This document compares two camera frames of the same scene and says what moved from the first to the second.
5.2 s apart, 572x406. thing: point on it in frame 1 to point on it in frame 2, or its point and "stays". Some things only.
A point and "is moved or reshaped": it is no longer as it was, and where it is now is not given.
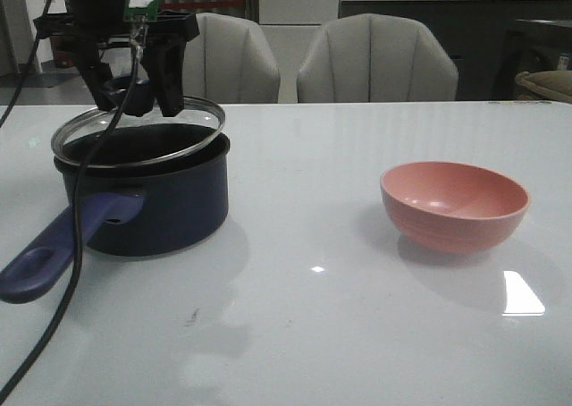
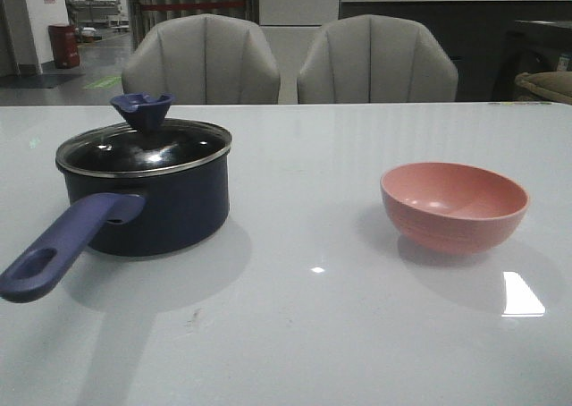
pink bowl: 452,207 stays
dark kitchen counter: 478,27 stays
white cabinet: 292,12 stays
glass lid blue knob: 139,141 is moved or reshaped
